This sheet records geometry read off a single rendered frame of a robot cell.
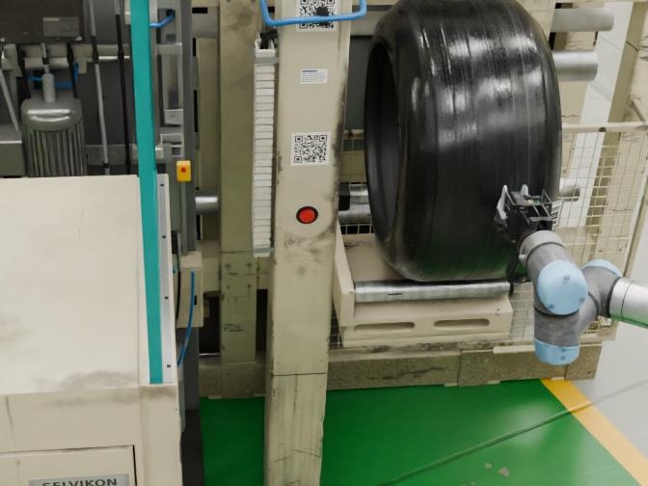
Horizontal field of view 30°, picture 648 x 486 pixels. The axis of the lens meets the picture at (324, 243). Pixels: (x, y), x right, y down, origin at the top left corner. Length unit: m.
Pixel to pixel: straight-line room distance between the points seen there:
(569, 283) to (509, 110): 0.43
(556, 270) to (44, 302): 0.80
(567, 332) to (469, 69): 0.54
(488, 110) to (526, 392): 1.59
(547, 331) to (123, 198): 0.76
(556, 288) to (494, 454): 1.58
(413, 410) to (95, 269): 1.75
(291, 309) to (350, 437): 0.93
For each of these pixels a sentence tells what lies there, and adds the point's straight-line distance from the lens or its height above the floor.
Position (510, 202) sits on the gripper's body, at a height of 1.31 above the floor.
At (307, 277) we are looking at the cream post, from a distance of 2.55.
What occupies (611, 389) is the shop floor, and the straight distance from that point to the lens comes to 3.76.
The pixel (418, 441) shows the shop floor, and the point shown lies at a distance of 3.47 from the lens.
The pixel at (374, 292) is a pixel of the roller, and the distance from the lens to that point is 2.50.
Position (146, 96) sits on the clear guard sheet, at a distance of 1.48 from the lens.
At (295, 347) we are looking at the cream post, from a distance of 2.67.
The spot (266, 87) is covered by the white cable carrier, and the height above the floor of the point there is 1.35.
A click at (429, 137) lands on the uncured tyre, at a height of 1.33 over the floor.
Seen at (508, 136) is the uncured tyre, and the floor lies 1.34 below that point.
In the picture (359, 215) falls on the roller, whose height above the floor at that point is 0.91.
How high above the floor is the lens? 2.48
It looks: 37 degrees down
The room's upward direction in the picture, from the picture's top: 3 degrees clockwise
